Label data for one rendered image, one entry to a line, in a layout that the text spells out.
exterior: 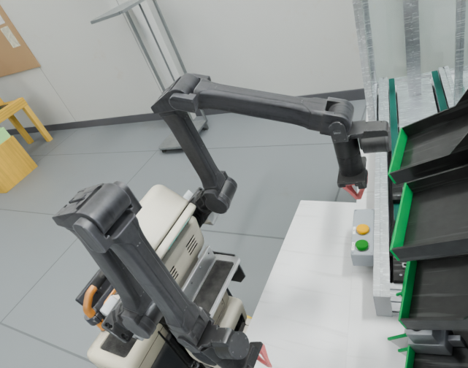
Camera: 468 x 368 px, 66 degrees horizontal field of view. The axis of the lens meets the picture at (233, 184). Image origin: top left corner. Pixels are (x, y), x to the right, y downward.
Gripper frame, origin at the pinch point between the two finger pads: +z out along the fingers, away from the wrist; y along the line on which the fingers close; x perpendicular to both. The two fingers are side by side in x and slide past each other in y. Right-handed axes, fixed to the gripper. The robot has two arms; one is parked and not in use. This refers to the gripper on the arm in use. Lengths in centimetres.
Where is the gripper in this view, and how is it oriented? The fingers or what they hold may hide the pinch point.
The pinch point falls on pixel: (358, 196)
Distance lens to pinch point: 100.7
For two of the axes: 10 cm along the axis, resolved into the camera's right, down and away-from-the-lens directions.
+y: 3.0, -6.5, 7.0
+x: -8.9, 0.9, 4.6
